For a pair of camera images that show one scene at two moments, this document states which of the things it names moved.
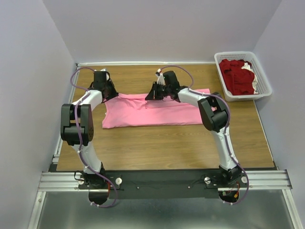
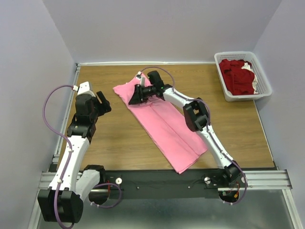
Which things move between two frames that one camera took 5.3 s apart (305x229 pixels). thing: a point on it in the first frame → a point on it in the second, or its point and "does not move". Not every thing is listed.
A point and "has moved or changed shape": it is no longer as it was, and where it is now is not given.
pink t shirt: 132,110 has moved or changed shape
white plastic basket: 264,87 does not move
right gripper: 153,95 → 137,98
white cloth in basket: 254,82 does not move
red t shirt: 239,81 does not move
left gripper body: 111,92 → 94,115
